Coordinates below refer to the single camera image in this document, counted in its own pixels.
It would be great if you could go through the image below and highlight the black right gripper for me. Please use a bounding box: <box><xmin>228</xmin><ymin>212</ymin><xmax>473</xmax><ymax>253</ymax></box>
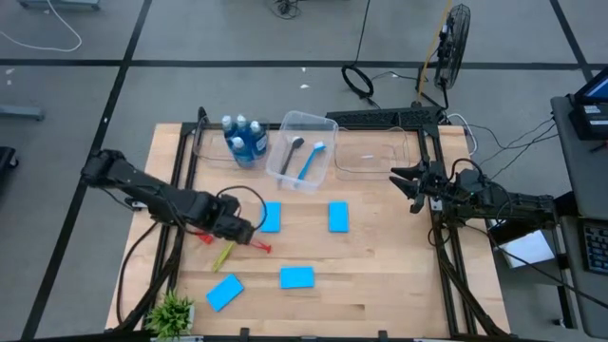
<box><xmin>389</xmin><ymin>161</ymin><xmax>450</xmax><ymax>214</ymax></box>

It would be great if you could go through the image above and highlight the red and pink dish brush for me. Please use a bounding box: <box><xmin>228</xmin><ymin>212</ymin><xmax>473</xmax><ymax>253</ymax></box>
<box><xmin>194</xmin><ymin>230</ymin><xmax>273</xmax><ymax>254</ymax></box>

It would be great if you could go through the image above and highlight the yellow-green dish brush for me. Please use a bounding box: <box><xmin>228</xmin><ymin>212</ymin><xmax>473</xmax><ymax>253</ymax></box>
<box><xmin>212</xmin><ymin>240</ymin><xmax>237</xmax><ymax>274</ymax></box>

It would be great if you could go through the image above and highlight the blue cellulose sponge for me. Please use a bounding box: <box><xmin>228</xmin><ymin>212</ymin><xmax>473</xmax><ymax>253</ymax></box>
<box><xmin>205</xmin><ymin>273</ymin><xmax>245</xmax><ymax>314</ymax></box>
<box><xmin>259</xmin><ymin>201</ymin><xmax>283</xmax><ymax>235</ymax></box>
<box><xmin>279</xmin><ymin>265</ymin><xmax>316</xmax><ymax>290</ymax></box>
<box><xmin>328</xmin><ymin>200</ymin><xmax>351</xmax><ymax>234</ymax></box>

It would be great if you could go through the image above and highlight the grey metal spoon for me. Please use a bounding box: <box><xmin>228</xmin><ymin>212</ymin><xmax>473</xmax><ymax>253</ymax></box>
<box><xmin>277</xmin><ymin>136</ymin><xmax>305</xmax><ymax>189</ymax></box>

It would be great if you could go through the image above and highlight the blue dish brush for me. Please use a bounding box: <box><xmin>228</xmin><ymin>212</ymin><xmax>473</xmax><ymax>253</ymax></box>
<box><xmin>296</xmin><ymin>141</ymin><xmax>328</xmax><ymax>184</ymax></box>

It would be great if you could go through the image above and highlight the black ridged panel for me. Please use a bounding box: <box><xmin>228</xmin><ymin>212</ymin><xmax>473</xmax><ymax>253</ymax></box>
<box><xmin>325</xmin><ymin>106</ymin><xmax>446</xmax><ymax>130</ymax></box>

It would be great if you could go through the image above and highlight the blue water bottles pack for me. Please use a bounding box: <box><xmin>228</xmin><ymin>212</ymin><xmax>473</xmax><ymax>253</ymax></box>
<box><xmin>192</xmin><ymin>118</ymin><xmax>272</xmax><ymax>165</ymax></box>

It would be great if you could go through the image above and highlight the small green potted plant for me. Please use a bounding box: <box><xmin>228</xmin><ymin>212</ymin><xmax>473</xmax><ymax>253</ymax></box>
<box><xmin>144</xmin><ymin>290</ymin><xmax>196</xmax><ymax>341</ymax></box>

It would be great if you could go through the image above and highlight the black desk support bar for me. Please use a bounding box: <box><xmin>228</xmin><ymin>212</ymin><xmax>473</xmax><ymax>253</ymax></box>
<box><xmin>488</xmin><ymin>220</ymin><xmax>528</xmax><ymax>246</ymax></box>

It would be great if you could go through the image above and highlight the clear plastic tub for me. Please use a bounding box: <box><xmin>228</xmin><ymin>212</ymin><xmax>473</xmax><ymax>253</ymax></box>
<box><xmin>264</xmin><ymin>109</ymin><xmax>340</xmax><ymax>195</ymax></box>

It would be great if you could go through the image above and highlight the white paper sheet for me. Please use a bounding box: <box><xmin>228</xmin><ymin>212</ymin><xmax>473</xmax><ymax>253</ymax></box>
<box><xmin>487</xmin><ymin>227</ymin><xmax>556</xmax><ymax>270</ymax></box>

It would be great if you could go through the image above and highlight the black floor fan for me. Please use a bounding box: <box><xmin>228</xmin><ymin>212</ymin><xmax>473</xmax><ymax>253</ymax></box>
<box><xmin>432</xmin><ymin>3</ymin><xmax>472</xmax><ymax>91</ymax></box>

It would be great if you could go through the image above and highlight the grey side desk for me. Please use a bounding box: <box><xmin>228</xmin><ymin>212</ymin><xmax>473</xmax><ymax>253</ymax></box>
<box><xmin>550</xmin><ymin>66</ymin><xmax>608</xmax><ymax>339</ymax></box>

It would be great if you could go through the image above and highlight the black laptop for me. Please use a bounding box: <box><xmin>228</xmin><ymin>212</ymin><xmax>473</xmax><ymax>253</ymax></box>
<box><xmin>568</xmin><ymin>68</ymin><xmax>608</xmax><ymax>142</ymax></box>

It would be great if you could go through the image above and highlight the black keyboard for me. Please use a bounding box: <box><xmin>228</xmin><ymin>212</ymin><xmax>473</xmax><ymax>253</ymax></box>
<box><xmin>581</xmin><ymin>221</ymin><xmax>608</xmax><ymax>276</ymax></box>

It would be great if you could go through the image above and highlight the grey metal floor base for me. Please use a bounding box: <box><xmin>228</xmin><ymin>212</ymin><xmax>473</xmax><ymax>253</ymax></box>
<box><xmin>0</xmin><ymin>104</ymin><xmax>47</xmax><ymax>122</ymax></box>

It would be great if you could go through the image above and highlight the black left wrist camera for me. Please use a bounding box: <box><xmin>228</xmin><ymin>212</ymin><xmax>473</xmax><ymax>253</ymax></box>
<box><xmin>218</xmin><ymin>193</ymin><xmax>242</xmax><ymax>218</ymax></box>

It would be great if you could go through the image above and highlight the black aluminium table frame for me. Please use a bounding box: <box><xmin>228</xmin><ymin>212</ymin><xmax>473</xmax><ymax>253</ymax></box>
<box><xmin>116</xmin><ymin>106</ymin><xmax>512</xmax><ymax>341</ymax></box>

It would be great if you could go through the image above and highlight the yellow hanging cord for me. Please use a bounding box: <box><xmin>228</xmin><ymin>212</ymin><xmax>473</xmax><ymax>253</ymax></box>
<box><xmin>416</xmin><ymin>0</ymin><xmax>452</xmax><ymax>105</ymax></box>

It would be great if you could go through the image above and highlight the black hanging cable with coil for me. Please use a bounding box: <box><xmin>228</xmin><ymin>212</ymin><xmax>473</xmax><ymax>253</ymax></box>
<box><xmin>341</xmin><ymin>0</ymin><xmax>381</xmax><ymax>108</ymax></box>

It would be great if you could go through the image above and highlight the white floor cable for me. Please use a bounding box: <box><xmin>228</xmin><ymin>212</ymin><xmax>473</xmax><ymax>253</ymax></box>
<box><xmin>0</xmin><ymin>0</ymin><xmax>84</xmax><ymax>52</ymax></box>

